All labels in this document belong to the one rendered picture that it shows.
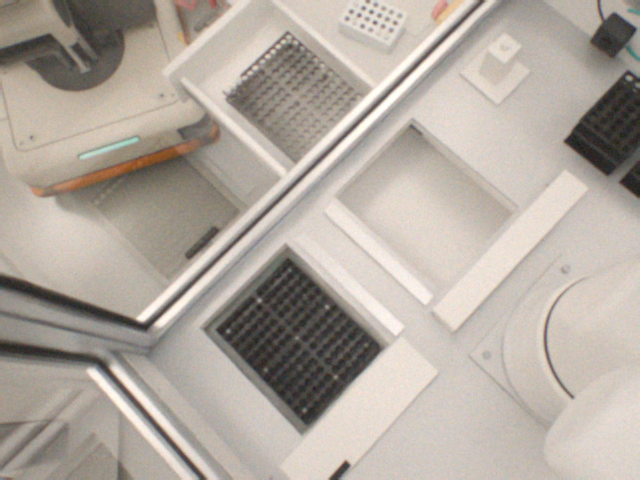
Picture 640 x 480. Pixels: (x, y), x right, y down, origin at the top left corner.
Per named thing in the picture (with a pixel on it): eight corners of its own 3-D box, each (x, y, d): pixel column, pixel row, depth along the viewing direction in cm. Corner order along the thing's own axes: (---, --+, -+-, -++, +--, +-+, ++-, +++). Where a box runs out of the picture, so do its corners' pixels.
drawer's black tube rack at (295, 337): (223, 333, 112) (214, 329, 106) (292, 265, 115) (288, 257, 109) (309, 423, 108) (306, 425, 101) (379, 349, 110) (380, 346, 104)
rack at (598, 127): (562, 141, 107) (579, 119, 98) (606, 95, 109) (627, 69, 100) (607, 177, 105) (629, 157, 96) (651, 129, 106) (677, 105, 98)
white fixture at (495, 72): (458, 74, 111) (467, 43, 101) (490, 43, 112) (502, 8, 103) (497, 106, 109) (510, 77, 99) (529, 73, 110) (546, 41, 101)
